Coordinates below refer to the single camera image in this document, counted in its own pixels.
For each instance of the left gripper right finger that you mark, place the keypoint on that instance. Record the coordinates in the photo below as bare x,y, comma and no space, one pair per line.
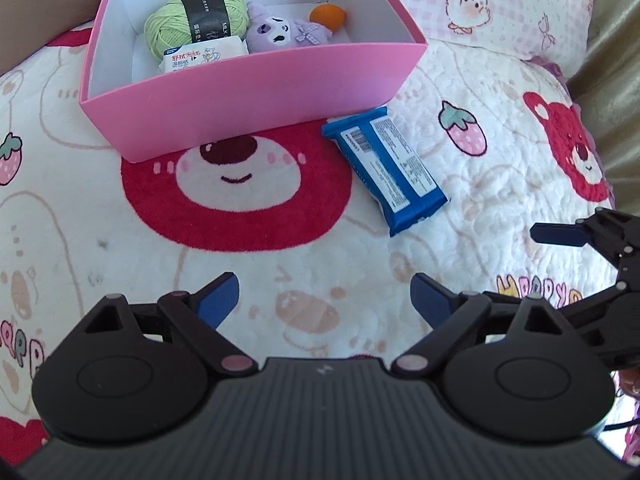
453,318

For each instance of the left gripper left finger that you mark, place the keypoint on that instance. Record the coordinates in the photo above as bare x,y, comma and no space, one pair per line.
196,318

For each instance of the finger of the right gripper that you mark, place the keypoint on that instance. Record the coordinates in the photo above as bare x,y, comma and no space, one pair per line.
573,235
502,300

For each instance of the blue cookie package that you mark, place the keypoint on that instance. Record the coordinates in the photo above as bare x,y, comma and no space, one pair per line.
388,167

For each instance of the pink cardboard box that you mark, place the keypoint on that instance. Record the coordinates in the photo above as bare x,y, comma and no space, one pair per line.
144,113

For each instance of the white tissue pack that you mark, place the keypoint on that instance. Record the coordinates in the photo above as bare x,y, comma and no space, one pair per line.
203,52

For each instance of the purple Kuromi plush toy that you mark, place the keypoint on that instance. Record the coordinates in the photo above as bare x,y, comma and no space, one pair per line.
269,33

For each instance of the green yarn ball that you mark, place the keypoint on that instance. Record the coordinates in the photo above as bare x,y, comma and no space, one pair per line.
180,22

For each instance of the orange makeup sponge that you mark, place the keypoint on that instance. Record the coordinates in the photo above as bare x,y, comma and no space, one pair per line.
328,15

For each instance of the cream bear print blanket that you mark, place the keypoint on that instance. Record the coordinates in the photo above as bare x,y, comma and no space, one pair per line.
320,275

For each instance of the pink checkered pillow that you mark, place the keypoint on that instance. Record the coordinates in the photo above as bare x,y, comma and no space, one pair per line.
555,30

